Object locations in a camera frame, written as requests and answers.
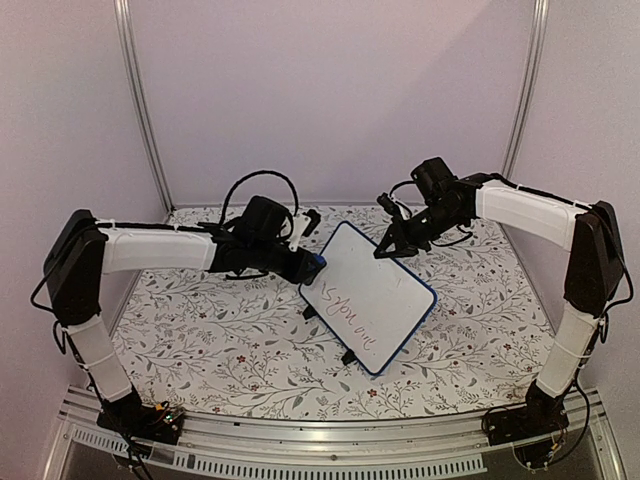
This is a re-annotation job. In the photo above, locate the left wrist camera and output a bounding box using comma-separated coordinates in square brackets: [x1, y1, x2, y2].
[288, 209, 321, 252]

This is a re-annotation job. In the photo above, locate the aluminium frame post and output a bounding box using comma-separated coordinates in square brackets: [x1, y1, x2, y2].
[501, 0, 549, 179]
[113, 0, 175, 213]

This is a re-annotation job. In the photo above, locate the wire whiteboard stand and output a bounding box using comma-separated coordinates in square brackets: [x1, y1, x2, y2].
[302, 305, 357, 366]

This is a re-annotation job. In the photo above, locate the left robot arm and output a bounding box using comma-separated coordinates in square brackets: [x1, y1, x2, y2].
[35, 196, 326, 434]

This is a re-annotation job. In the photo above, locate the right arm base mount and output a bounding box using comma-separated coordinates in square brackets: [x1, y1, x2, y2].
[481, 382, 569, 446]

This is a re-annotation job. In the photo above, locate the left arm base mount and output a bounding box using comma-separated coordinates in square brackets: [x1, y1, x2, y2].
[97, 391, 186, 445]

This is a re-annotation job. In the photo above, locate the small blue-framed whiteboard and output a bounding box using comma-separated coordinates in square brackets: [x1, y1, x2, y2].
[299, 221, 438, 376]

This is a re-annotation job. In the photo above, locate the floral patterned table mat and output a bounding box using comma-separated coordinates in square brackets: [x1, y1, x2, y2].
[114, 221, 553, 420]

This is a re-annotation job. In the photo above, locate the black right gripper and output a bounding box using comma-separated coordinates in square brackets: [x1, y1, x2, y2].
[374, 203, 463, 262]

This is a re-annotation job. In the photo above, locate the front aluminium rail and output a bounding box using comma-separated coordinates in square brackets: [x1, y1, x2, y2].
[44, 387, 629, 479]

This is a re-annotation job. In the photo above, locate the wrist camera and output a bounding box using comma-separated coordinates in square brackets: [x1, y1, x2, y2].
[377, 193, 413, 220]
[288, 209, 321, 252]

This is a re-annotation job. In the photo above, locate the blue whiteboard eraser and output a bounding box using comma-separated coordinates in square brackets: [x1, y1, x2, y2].
[306, 254, 327, 284]

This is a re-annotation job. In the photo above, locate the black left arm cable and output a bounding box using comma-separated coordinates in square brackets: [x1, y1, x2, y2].
[219, 169, 301, 231]

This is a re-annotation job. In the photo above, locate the right aluminium frame post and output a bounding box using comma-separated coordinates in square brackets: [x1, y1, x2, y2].
[501, 0, 549, 179]

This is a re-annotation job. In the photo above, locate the left aluminium frame post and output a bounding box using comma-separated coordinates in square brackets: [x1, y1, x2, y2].
[113, 0, 175, 213]

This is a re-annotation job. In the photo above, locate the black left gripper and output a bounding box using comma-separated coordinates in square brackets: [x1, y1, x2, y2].
[250, 240, 321, 286]

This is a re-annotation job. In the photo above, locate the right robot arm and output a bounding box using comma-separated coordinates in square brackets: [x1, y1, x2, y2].
[374, 157, 634, 436]

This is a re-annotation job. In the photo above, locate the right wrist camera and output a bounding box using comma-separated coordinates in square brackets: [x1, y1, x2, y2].
[377, 193, 413, 220]

